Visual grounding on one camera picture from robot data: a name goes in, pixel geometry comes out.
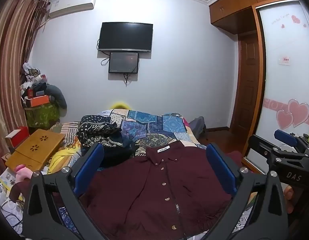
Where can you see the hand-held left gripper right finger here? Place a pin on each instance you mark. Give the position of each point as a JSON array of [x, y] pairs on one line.
[[220, 165]]

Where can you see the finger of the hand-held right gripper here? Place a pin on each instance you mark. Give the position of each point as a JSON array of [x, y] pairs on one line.
[[259, 147], [285, 137]]

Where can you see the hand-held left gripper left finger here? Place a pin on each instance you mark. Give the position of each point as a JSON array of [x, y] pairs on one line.
[[89, 165]]

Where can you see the maroon button shirt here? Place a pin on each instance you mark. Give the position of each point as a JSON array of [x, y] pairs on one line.
[[144, 192]]

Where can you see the person's right hand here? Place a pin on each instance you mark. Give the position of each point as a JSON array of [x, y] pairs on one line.
[[289, 195]]

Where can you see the yellow cloth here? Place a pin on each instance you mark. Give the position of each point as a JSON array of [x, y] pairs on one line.
[[59, 160]]

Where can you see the plain dark navy folded garment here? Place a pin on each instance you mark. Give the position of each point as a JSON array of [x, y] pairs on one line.
[[119, 155]]

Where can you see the striped cloth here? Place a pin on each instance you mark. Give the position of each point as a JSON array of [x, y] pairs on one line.
[[69, 130]]

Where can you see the black white patterned cloth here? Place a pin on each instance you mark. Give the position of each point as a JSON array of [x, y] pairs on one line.
[[97, 125]]

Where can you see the dark backpack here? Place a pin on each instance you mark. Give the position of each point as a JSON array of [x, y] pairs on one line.
[[197, 127]]

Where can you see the white heart-print sliding door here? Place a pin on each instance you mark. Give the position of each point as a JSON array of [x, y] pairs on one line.
[[284, 87]]

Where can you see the wooden lap desk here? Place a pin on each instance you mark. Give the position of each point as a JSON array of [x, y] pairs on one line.
[[34, 150]]

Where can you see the yellow round object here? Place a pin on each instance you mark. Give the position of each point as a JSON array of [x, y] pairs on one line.
[[120, 105]]

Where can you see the pink plush toy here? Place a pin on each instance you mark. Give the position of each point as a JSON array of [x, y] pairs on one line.
[[22, 173]]

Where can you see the green patterned cloth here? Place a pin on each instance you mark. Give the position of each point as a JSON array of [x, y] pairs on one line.
[[42, 116]]

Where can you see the patchwork bedspread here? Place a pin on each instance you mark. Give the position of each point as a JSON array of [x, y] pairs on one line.
[[154, 127]]

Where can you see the grey bundled garment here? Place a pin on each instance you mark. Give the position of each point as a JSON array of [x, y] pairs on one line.
[[57, 95]]

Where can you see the red box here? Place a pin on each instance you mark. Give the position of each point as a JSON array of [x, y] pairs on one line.
[[18, 135]]

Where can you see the orange box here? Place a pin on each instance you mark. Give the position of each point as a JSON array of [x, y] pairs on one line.
[[39, 100]]

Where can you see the scattered printed papers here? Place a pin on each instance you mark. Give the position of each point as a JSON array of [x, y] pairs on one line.
[[5, 180]]

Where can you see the white patterned bag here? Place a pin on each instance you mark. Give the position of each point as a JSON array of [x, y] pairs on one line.
[[32, 71]]

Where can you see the striped brown curtain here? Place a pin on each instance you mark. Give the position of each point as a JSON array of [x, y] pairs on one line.
[[12, 67]]

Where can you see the wooden overhead cabinets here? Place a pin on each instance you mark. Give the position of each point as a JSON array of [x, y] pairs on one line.
[[234, 10]]

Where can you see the white air conditioner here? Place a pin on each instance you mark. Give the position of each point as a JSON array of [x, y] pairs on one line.
[[72, 5]]

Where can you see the white switch plate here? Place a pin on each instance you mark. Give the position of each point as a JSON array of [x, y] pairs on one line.
[[285, 60]]

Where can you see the small black wall monitor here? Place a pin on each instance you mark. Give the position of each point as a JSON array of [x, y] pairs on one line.
[[123, 62]]

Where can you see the wall-mounted black television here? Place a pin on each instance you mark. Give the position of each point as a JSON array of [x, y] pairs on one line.
[[125, 36]]

